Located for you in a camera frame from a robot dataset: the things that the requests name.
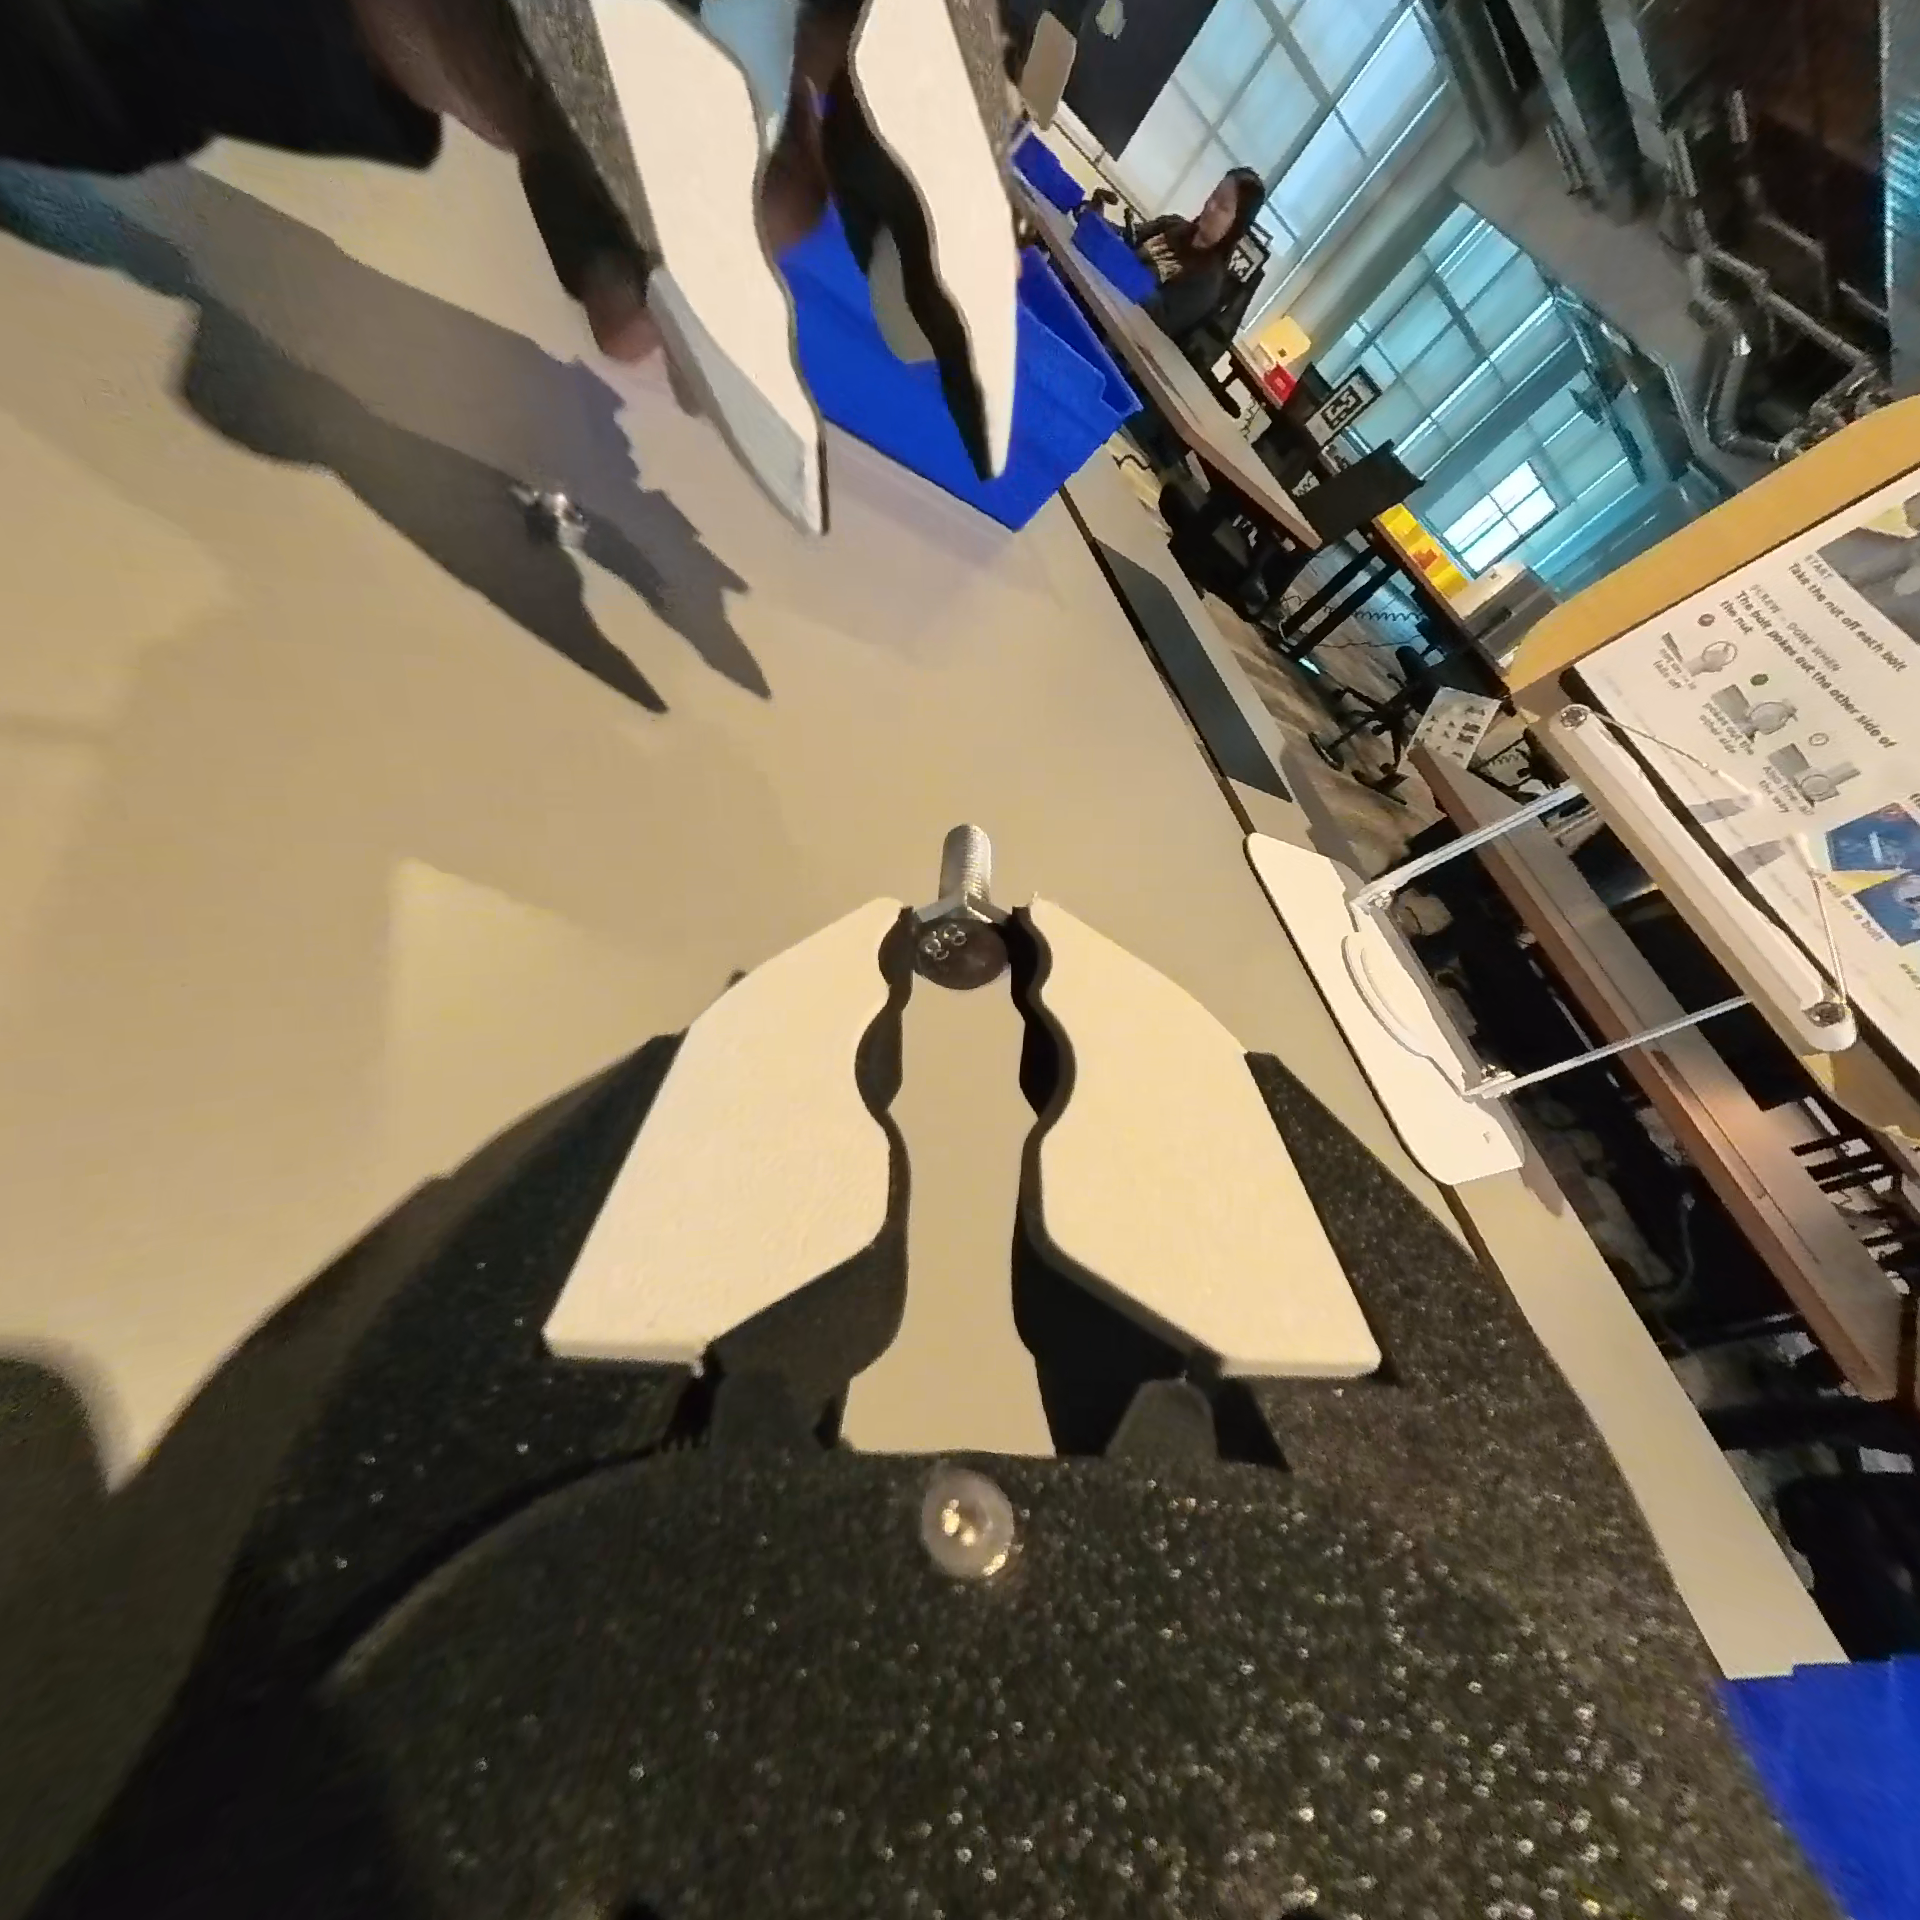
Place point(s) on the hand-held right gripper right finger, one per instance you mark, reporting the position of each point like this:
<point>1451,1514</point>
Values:
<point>1184,1185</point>

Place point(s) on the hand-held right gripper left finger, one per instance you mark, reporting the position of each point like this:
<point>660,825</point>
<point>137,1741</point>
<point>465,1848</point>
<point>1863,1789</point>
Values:
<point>750,1170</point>

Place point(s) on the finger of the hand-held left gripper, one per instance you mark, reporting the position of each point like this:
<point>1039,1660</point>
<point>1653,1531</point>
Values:
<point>704,211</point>
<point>944,165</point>

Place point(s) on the large blue plastic bin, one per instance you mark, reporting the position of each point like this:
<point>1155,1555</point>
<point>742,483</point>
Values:
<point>902,405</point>

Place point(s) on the silver bolt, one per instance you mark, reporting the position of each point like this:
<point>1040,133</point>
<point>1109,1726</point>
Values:
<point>960,938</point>

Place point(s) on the silver hex nut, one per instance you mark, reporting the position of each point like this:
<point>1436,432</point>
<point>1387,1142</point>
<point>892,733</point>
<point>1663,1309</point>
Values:
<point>551,513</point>

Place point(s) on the person's left forearm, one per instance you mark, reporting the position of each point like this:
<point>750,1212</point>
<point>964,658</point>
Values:
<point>181,75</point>

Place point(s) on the person's left hand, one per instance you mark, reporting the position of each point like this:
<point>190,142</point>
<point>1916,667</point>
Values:
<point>616,323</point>

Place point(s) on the small blue bin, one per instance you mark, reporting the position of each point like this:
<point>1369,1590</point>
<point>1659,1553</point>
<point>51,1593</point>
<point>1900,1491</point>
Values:
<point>1119,258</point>
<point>1045,166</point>

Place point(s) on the large black monitor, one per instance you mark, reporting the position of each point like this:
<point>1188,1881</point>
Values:
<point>1125,60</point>

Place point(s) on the wooden office desk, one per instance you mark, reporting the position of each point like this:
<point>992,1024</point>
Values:
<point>1184,389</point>

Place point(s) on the black office chair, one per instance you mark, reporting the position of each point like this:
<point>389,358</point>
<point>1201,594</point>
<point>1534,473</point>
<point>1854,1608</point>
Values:
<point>1224,532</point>
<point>1388,704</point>

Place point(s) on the row of yellow bins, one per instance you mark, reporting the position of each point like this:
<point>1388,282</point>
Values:
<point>1417,541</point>

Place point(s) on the white storage box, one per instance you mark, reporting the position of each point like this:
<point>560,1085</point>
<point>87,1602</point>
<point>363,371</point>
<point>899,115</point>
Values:
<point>1505,608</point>

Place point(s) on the instruction poster board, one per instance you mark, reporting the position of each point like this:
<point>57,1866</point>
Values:
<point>1771,691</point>

